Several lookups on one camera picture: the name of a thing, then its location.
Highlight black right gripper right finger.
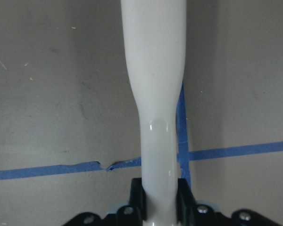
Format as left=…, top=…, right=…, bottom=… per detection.
left=176, top=178, right=217, bottom=226

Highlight beige hand brush black bristles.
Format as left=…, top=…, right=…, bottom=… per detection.
left=121, top=0, right=187, bottom=226

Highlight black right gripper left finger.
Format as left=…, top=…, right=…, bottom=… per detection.
left=116, top=178, right=146, bottom=226

